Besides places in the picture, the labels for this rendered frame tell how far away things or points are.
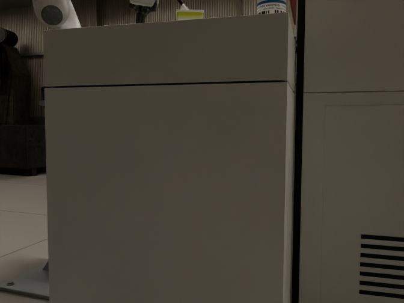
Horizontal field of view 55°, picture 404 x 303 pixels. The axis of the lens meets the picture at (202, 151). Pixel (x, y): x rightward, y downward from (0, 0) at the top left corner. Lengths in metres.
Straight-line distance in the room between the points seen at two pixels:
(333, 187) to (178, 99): 0.56
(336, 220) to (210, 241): 0.46
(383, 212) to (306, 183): 0.23
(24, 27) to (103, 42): 10.00
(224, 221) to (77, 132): 0.44
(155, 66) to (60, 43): 0.27
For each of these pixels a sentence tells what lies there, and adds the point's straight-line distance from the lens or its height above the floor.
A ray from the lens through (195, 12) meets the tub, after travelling 1.11.
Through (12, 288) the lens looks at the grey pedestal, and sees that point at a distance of 1.94.
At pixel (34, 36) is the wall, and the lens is 10.75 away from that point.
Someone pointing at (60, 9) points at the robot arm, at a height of 1.13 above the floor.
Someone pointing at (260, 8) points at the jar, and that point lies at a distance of 1.01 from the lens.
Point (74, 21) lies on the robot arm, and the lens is 1.68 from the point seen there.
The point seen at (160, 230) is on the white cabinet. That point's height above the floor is 0.46.
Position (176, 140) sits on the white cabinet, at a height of 0.68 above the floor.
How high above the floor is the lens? 0.72
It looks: 4 degrees down
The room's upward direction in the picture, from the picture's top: straight up
